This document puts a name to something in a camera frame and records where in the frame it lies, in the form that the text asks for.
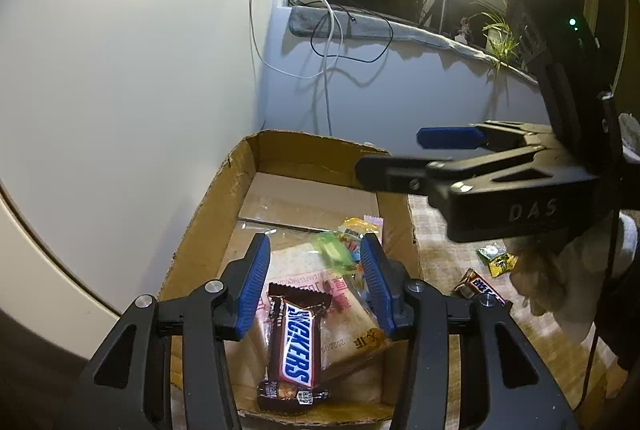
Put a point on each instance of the black tripod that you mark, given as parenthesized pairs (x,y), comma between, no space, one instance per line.
(443,10)

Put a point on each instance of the yellow snack packet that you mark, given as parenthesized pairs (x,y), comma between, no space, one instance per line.
(357,227)

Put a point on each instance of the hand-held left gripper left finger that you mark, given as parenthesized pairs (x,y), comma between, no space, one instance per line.
(252,290)

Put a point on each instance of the person's right hand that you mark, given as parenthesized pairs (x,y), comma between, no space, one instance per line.
(555,280)

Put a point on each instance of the potted spider plant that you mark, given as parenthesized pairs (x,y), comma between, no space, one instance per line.
(500,40)

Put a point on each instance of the white cabinet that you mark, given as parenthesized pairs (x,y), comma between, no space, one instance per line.
(125,85)

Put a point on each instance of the cardboard box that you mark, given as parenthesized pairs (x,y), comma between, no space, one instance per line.
(300,205)

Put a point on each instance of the large beige snack packet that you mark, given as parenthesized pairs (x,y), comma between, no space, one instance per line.
(345,315)

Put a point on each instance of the green yellow candy packet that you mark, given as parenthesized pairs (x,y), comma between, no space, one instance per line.
(495,261)

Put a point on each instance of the light green snack packet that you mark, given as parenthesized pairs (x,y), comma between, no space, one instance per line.
(337,252)

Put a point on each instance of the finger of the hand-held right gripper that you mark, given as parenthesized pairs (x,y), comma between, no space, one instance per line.
(450,137)
(395,173)

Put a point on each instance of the brown chocolate bar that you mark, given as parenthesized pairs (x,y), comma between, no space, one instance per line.
(477,288)
(295,355)

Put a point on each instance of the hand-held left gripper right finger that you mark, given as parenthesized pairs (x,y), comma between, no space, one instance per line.
(380,295)

